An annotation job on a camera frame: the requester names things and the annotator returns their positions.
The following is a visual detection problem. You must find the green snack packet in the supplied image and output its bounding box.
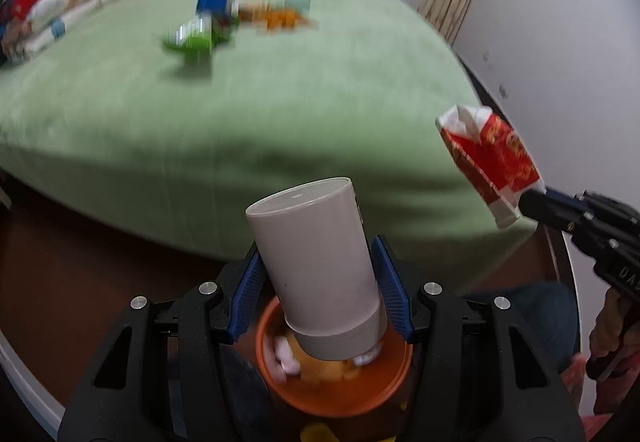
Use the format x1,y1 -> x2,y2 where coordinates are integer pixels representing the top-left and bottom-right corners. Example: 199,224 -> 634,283
161,15 -> 238,66

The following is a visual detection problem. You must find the red and white paper carton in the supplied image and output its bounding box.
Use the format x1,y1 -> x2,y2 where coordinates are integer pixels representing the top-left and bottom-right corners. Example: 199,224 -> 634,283
435,103 -> 546,229

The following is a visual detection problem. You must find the pink cloth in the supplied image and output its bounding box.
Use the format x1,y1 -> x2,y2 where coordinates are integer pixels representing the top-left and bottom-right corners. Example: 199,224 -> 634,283
560,354 -> 640,442

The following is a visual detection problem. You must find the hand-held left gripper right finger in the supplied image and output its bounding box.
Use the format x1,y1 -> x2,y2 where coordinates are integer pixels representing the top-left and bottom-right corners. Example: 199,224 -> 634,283
371,235 -> 587,442

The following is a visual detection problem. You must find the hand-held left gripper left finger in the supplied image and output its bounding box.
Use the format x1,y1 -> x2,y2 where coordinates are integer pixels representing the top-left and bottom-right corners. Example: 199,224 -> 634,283
57,245 -> 273,442

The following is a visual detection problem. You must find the pink and white wrapper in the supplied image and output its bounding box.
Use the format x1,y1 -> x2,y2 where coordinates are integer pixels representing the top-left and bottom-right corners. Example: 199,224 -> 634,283
272,337 -> 302,378

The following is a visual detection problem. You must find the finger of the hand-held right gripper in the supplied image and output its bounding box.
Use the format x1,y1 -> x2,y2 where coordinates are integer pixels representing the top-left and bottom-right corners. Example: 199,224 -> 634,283
517,189 -> 577,235
545,190 -> 587,219

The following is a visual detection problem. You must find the green fleece blanket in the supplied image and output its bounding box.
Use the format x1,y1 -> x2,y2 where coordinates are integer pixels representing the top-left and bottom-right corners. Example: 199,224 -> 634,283
0,0 -> 538,285

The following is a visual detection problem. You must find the white plastic cylinder container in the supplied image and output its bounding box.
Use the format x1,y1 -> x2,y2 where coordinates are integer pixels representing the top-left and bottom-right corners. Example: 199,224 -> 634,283
245,177 -> 386,359

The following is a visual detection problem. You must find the orange snack wrapper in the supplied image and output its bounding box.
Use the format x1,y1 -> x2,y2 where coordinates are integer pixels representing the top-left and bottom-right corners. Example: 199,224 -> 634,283
237,0 -> 321,33

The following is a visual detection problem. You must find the person's right hand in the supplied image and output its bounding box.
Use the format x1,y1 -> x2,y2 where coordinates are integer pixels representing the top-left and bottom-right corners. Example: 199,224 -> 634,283
589,289 -> 640,364

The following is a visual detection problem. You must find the person's leg in jeans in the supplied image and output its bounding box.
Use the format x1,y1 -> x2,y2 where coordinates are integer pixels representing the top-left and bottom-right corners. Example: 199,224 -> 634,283
465,282 -> 581,373

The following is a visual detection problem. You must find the orange round bin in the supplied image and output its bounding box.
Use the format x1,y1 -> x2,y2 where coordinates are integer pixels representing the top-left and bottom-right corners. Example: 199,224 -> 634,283
255,295 -> 415,418

